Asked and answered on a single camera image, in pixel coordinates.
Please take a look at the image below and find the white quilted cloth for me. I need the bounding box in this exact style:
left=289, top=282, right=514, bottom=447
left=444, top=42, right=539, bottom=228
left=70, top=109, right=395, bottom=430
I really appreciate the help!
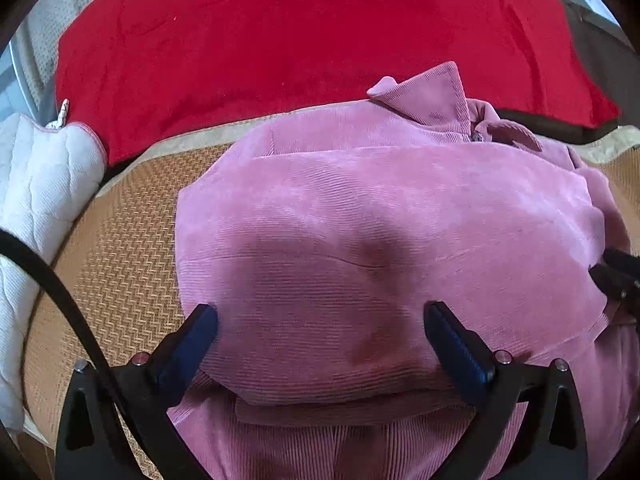
left=0, top=110, right=108, bottom=433

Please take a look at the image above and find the pink corduroy jacket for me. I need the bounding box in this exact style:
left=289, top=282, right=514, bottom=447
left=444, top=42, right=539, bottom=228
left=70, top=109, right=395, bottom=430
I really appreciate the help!
left=167, top=61, right=640, bottom=480

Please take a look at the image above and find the black cable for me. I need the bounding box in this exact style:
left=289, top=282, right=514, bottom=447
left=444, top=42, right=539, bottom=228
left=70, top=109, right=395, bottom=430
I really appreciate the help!
left=0, top=229, right=133, bottom=416

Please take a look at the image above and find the white dotted sheet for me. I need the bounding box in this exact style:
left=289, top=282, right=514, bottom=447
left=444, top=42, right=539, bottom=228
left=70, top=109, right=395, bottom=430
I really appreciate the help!
left=20, top=0, right=146, bottom=108

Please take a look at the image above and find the dark brown cloth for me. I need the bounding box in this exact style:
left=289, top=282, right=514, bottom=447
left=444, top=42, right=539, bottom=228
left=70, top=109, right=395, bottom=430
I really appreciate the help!
left=500, top=0, right=640, bottom=145

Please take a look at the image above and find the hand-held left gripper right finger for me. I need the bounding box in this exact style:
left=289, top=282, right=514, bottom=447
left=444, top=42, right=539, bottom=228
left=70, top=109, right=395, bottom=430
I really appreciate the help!
left=422, top=301, right=589, bottom=480

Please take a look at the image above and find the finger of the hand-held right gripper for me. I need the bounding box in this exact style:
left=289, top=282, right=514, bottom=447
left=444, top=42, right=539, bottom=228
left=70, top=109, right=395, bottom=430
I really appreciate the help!
left=589, top=248, right=640, bottom=317

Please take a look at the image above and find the red blanket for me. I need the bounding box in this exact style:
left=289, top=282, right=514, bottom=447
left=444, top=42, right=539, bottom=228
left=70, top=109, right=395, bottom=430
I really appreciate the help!
left=54, top=0, right=622, bottom=166

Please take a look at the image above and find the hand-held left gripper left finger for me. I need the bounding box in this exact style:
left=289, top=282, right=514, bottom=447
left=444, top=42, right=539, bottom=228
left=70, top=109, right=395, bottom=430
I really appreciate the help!
left=55, top=302, right=220, bottom=480

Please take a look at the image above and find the woven rattan mat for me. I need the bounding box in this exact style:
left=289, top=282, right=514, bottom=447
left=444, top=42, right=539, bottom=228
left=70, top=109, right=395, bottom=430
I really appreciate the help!
left=20, top=105, right=640, bottom=466

